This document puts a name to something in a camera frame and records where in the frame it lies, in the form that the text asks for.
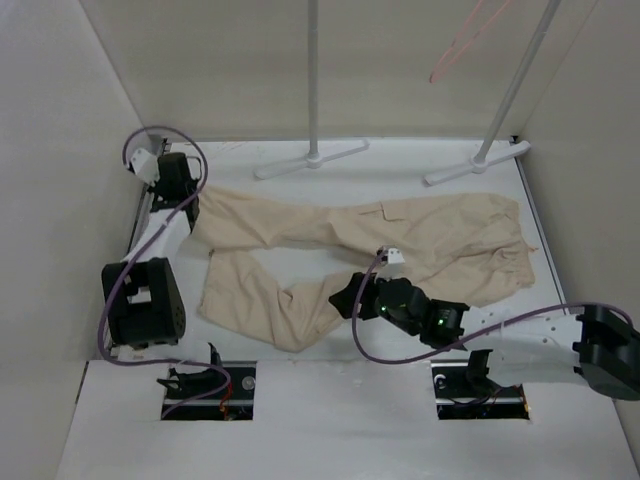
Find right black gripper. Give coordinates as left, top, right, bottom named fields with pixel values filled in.
left=329, top=268, right=420, bottom=336

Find beige trousers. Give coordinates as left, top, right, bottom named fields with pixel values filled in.
left=193, top=186, right=535, bottom=353

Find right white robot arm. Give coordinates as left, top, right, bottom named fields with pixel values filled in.
left=329, top=273, right=639, bottom=401

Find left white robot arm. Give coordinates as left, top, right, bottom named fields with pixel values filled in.
left=101, top=148, right=199, bottom=350

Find left white rack stand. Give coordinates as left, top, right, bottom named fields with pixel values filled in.
left=253, top=0, right=370, bottom=180

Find white rack stand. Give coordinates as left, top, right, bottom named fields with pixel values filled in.
left=424, top=31, right=540, bottom=186
left=253, top=0, right=370, bottom=180

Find right white rack stand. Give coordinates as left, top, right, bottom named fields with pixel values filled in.
left=424, top=31, right=540, bottom=186

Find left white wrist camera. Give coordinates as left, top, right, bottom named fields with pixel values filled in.
left=125, top=148, right=160, bottom=185

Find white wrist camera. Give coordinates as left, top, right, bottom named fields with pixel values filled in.
left=377, top=246, right=405, bottom=279
left=125, top=148, right=160, bottom=185

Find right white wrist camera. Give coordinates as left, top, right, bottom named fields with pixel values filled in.
left=377, top=246, right=405, bottom=279

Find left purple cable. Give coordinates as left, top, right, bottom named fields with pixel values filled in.
left=97, top=125, right=233, bottom=420

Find purple cable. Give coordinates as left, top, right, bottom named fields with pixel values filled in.
left=97, top=125, right=233, bottom=420
left=351, top=247, right=634, bottom=362

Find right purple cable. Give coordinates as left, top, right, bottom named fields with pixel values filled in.
left=351, top=247, right=634, bottom=362

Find metal side rail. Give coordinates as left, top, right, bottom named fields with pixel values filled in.
left=96, top=133, right=167, bottom=359

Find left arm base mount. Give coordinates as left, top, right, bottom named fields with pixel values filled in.
left=157, top=343, right=257, bottom=422

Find pink wire hanger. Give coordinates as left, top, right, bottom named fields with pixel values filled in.
left=428, top=0, right=513, bottom=84

